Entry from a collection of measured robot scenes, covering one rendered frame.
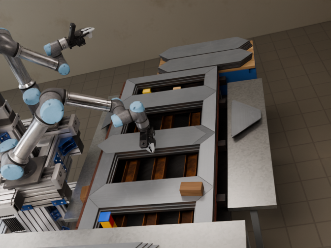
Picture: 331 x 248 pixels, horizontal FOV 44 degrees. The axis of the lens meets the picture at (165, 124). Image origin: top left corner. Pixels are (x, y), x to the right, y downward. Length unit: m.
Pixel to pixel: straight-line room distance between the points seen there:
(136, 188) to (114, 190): 0.14
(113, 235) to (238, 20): 3.69
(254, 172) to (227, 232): 0.69
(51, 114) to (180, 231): 0.87
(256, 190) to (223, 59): 1.28
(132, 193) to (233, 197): 0.57
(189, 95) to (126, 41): 2.44
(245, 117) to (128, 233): 1.21
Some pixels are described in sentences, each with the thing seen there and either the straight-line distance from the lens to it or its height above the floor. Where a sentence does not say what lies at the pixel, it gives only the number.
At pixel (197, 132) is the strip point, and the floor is 0.87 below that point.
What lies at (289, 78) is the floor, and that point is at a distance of 4.43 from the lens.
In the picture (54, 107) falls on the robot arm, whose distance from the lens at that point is 2.12.
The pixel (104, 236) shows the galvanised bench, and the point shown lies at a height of 1.05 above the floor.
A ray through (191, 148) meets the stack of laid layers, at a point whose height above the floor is 0.84.
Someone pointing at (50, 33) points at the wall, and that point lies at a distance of 5.37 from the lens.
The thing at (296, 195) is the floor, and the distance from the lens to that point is 3.28.
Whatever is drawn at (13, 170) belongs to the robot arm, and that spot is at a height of 1.22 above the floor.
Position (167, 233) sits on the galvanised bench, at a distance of 1.88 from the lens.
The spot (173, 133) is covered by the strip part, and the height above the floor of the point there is 0.87.
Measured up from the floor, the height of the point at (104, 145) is 0.87.
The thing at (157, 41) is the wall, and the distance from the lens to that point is 5.20.
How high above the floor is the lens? 2.53
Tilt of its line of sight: 38 degrees down
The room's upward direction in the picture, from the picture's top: 18 degrees counter-clockwise
